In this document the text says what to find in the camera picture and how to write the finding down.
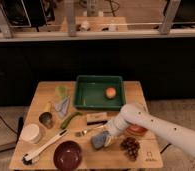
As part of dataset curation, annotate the black floor cable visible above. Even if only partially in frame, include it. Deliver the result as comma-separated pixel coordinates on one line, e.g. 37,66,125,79
0,105,19,136

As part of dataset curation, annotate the green plastic tray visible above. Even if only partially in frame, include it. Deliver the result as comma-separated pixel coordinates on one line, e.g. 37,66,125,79
73,75,126,111

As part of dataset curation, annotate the orange plastic bowl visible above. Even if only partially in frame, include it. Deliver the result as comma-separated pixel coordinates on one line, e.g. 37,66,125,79
126,125,147,136

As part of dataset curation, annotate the blue grey sponge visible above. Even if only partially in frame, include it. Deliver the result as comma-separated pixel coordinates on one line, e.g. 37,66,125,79
91,131,109,150

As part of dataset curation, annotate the dark grape bunch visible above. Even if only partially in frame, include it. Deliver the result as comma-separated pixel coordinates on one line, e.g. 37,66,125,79
120,137,140,161

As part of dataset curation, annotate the green cucumber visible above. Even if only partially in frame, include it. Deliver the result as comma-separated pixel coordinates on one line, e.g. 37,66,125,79
60,111,82,130

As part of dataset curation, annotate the white round container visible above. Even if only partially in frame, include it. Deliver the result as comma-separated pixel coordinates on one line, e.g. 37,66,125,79
20,124,42,144

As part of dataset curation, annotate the white handled dish brush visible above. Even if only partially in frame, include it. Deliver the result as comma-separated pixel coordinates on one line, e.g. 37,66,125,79
22,130,67,165

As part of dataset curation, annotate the orange peach fruit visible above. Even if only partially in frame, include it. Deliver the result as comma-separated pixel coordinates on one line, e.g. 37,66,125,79
105,87,116,99

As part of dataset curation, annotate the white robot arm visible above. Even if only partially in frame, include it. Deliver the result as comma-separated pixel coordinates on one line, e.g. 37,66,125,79
106,103,195,157

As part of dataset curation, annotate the dark red bowl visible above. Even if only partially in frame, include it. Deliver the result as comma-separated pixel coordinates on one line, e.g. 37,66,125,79
53,141,82,171

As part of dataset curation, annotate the green leafy vegetable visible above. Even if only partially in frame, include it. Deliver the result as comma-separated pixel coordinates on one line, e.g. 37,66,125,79
55,86,67,99

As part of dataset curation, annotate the wooden block brush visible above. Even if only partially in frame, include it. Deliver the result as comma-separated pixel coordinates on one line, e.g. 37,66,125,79
86,112,108,125

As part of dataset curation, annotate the yellow small item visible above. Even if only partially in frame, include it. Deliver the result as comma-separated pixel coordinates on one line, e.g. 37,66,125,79
44,102,52,112

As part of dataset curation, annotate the metal cup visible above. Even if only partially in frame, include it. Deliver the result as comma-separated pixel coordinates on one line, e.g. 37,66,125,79
39,112,54,129

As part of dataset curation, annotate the silver fork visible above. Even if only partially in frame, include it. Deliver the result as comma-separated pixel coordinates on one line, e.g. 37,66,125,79
74,125,105,137

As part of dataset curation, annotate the wooden folding table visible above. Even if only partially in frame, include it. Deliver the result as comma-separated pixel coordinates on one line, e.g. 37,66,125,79
9,81,163,170

